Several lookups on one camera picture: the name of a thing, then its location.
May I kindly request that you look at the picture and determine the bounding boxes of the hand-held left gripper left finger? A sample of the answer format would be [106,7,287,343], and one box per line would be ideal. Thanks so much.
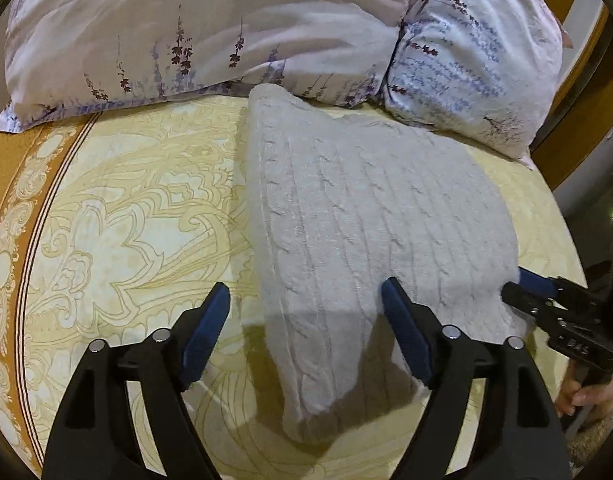
[41,282,232,480]

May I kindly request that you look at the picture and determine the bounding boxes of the yellow orange patterned bed sheet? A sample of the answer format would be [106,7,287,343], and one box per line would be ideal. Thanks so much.
[0,92,587,480]

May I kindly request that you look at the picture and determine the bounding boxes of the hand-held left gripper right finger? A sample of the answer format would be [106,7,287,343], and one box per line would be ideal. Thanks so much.
[381,277,572,480]

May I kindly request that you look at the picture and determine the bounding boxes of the grey cable-knit sweater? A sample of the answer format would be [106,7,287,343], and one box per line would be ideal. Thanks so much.
[239,82,535,446]

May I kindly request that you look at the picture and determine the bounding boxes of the white blue-print pillow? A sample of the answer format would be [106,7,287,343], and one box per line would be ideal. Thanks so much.
[383,0,574,162]

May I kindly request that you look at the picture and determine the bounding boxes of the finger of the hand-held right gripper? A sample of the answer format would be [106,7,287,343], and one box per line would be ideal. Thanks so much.
[517,266,594,311]
[501,282,559,326]

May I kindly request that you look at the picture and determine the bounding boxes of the lilac floral pillow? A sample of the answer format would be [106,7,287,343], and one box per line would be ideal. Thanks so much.
[0,0,427,133]

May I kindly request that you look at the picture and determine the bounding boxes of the person's right hand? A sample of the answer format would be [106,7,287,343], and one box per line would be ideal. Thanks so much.
[555,362,613,417]

